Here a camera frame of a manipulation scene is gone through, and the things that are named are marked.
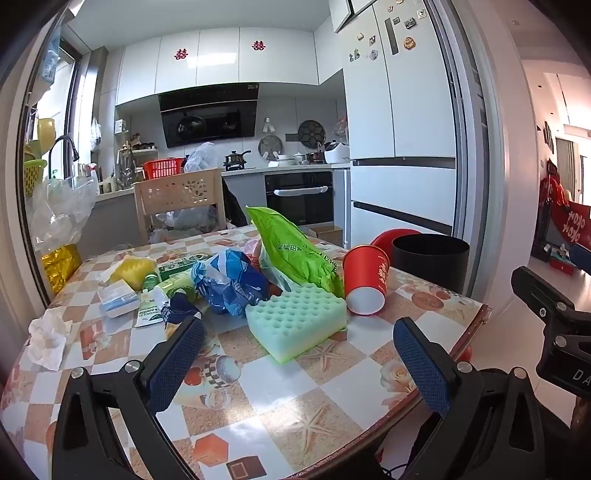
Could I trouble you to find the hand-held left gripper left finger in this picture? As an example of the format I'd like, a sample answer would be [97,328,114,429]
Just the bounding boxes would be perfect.
[52,316,206,480]

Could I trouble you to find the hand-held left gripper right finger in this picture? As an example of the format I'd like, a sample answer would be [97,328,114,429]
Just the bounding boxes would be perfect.
[392,316,548,480]

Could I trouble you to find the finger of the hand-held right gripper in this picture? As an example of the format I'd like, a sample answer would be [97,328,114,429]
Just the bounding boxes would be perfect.
[569,243,591,278]
[510,266,579,326]

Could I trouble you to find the dark blue snack wrapper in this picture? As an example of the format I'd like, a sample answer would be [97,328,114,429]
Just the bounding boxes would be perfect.
[163,293,204,330]

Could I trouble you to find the green white packet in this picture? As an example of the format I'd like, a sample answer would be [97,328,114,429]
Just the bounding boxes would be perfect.
[135,272,175,329]

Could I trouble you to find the pale green white-capped bottle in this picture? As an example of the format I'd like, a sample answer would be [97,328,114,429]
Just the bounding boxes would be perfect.
[156,276,198,302]

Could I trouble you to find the white blue plastic box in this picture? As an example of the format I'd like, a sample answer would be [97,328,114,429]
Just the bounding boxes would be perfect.
[97,281,140,318]

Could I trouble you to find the blue white plastic bag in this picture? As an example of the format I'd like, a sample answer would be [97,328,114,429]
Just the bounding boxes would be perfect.
[191,249,271,317]

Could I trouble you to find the green drink carton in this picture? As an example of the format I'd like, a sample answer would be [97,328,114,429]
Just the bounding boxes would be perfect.
[157,253,214,278]

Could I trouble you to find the black trash bin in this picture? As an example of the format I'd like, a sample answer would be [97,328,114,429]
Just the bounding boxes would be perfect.
[392,233,471,296]

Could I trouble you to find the yellow plastic bag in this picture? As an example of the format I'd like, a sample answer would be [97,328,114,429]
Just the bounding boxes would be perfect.
[109,256,158,291]

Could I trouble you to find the red paper cup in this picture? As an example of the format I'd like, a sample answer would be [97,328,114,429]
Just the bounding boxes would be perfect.
[342,244,391,316]

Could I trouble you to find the green white sponge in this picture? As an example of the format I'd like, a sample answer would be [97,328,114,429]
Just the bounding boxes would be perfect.
[245,282,348,364]

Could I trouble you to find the white tissue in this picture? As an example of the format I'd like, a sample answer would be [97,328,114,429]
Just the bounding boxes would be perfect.
[28,308,72,371]

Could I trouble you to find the pink plastic bag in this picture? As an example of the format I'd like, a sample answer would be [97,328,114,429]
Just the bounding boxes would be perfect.
[240,236,266,268]

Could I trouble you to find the green plastic bag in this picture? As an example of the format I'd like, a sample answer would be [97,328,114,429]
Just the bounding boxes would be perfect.
[245,205,346,298]

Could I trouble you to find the red printed bag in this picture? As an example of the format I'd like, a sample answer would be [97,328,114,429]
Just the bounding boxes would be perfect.
[538,161,591,259]

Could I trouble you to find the grey curtain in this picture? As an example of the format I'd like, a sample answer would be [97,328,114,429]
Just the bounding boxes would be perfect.
[555,137,578,204]

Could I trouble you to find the red plastic stool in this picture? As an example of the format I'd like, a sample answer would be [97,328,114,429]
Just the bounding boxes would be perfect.
[369,228,423,258]

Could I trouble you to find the grey plastic bag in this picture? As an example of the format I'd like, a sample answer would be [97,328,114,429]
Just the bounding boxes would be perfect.
[152,205,220,232]

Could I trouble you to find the gold foil bag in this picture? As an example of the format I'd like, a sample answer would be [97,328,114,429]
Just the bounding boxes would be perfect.
[41,244,83,295]

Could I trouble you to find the small cardboard box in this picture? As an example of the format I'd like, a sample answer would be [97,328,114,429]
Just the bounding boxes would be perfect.
[308,224,344,247]

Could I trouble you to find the black jacket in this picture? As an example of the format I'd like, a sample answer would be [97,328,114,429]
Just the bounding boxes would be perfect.
[221,178,250,227]

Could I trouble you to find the beige plastic chair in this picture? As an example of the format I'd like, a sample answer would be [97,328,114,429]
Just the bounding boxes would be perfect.
[133,167,228,245]

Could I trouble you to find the large clear plastic bag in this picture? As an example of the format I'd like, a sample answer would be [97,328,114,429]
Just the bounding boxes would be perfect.
[28,175,98,252]

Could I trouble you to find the red plastic basket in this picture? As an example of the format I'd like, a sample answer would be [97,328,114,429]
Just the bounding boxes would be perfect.
[143,158,184,181]

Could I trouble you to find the black built-in oven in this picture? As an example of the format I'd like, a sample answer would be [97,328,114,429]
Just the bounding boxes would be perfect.
[265,171,334,227]

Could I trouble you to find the white translucent plastic bag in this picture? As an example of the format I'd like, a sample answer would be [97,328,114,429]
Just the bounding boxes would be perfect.
[184,141,222,172]

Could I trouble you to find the kitchen spice rack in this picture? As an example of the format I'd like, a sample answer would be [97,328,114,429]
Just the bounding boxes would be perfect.
[115,134,160,183]

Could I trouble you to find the white rice cooker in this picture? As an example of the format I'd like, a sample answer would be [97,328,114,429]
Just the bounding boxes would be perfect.
[323,141,350,164]

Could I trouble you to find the green plastic basket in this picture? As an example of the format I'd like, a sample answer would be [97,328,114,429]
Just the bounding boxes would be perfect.
[23,158,48,197]

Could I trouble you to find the round metal tray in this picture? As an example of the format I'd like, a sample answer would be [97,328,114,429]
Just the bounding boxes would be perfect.
[257,135,283,160]

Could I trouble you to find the white refrigerator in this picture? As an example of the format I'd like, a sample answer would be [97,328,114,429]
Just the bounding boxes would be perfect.
[342,0,458,259]

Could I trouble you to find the black kitchen faucet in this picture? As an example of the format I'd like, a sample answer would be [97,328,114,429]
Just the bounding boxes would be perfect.
[47,135,80,181]

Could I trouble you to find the black range hood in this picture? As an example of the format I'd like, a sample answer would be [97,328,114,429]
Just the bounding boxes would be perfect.
[158,84,260,149]

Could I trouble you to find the yellow bowl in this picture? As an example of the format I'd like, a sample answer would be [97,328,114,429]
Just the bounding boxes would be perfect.
[36,117,57,155]

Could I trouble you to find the group of fridge magnets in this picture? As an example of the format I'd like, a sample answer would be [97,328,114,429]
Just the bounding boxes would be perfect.
[348,0,428,63]

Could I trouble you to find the white upper cabinets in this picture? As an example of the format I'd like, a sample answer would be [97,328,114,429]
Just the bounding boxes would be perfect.
[115,27,345,107]

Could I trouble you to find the dark round wall tray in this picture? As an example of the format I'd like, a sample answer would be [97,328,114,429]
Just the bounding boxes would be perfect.
[298,119,327,147]

